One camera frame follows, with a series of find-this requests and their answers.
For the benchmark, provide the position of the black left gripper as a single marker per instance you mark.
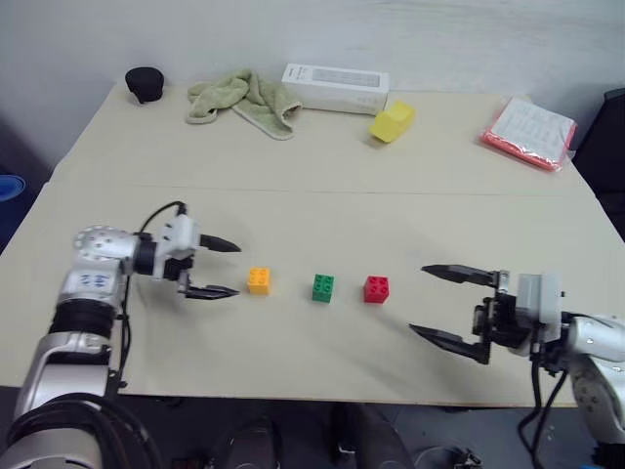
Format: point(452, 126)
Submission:
point(173, 268)

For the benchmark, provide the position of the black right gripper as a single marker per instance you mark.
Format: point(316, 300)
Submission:
point(505, 322)

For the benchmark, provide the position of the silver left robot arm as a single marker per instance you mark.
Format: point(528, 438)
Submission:
point(93, 249)

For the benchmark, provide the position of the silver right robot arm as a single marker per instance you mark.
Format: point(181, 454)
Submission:
point(600, 337)

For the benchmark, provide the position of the orange toy brick cube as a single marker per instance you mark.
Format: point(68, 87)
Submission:
point(259, 281)

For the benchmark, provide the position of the red toy brick cube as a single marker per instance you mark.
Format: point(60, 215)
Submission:
point(376, 290)

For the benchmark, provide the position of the green toy brick cube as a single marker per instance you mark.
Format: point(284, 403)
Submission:
point(323, 289)

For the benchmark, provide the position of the green crumpled towel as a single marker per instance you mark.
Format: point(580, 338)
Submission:
point(249, 98)

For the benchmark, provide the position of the red packet with white sheet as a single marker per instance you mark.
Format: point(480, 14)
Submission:
point(529, 132)

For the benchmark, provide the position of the yellow sponge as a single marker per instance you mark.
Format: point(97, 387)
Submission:
point(390, 124)

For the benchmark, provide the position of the black round cap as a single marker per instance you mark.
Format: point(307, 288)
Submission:
point(144, 84)

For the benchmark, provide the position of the black case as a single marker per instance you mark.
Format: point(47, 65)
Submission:
point(603, 146)

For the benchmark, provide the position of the white long cardboard box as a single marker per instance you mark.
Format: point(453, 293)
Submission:
point(337, 88)

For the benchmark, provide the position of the blue round object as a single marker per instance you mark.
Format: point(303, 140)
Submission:
point(10, 188)

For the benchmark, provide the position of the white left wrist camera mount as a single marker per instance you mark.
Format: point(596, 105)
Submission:
point(181, 234)

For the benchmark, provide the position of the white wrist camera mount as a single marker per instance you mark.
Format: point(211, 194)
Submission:
point(539, 298)
point(181, 234)

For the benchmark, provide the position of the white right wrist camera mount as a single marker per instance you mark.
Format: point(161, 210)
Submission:
point(539, 298)

